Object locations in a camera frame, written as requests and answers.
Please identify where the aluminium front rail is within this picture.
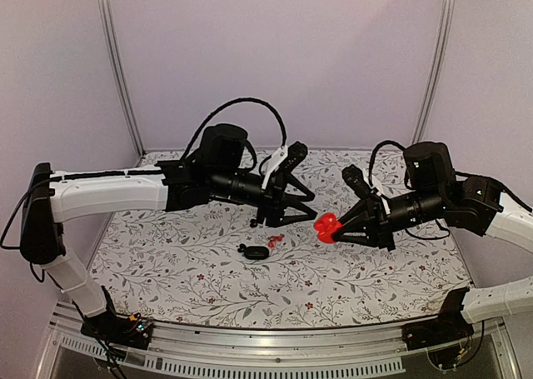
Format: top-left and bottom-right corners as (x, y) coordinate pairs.
(36, 305), (524, 378)

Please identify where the floral patterned table mat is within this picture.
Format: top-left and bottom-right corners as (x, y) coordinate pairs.
(81, 147), (471, 329)

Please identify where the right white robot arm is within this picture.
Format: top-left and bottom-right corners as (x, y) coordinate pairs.
(314, 140), (532, 342)

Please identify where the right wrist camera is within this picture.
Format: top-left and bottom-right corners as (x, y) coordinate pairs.
(341, 165), (390, 213)

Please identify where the red earbud charging case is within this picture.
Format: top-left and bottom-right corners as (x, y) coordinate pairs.
(313, 212), (342, 244)

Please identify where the left aluminium frame post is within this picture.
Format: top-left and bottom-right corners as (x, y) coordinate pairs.
(97, 0), (145, 157)

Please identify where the right aluminium frame post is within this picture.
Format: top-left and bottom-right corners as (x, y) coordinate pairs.
(411, 0), (456, 143)

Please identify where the aluminium frame post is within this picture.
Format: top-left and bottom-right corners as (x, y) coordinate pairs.
(97, 0), (145, 157)
(411, 0), (456, 143)

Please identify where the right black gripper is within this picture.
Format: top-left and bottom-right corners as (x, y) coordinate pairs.
(331, 187), (446, 252)

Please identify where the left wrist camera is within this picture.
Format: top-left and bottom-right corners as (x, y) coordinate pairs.
(262, 141), (308, 190)

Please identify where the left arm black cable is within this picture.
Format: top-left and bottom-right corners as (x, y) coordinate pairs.
(181, 97), (288, 163)

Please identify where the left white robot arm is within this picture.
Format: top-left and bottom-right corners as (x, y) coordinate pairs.
(15, 124), (316, 341)

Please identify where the black earbud charging case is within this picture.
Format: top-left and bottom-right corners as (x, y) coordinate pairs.
(242, 246), (270, 261)

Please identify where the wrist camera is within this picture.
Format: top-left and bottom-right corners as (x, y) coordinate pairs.
(341, 165), (390, 213)
(262, 141), (308, 190)

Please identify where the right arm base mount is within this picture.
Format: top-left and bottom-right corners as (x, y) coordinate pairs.
(401, 287), (474, 351)

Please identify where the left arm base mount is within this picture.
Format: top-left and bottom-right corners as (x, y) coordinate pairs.
(81, 286), (153, 350)

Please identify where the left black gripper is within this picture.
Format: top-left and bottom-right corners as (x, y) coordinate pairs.
(210, 167), (318, 228)

